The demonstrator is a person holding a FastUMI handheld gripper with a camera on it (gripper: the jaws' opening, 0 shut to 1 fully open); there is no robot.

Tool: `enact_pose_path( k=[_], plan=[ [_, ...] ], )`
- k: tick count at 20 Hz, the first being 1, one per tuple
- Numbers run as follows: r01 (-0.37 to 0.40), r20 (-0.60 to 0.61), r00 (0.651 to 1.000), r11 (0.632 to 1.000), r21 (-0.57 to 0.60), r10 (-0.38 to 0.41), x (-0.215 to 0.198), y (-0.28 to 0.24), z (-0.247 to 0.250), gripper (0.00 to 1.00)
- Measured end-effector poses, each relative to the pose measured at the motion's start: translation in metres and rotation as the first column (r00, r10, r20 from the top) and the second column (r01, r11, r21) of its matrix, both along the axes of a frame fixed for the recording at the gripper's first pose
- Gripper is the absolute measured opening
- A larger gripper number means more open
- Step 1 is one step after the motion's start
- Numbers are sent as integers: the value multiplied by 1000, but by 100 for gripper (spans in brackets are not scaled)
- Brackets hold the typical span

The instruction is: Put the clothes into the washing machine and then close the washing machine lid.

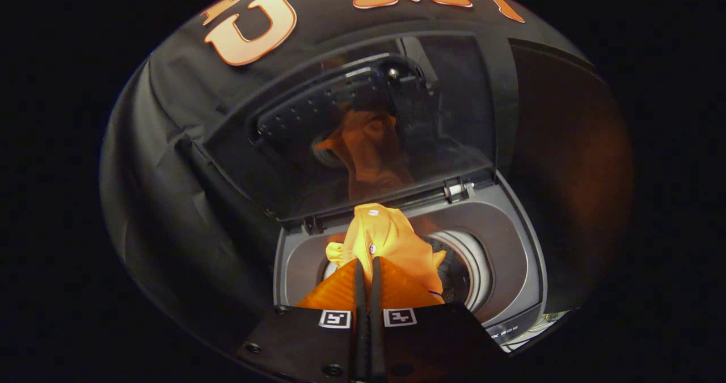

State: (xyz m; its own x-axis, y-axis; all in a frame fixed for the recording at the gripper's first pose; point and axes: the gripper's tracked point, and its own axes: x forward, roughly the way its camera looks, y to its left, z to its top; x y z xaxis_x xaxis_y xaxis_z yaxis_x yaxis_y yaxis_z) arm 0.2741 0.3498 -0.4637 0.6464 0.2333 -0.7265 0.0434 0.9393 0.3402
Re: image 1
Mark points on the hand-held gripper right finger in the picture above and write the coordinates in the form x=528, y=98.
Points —
x=375, y=315

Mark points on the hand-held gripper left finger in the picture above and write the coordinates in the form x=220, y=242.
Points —
x=359, y=315

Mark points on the orange button shirt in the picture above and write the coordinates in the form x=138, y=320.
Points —
x=391, y=235

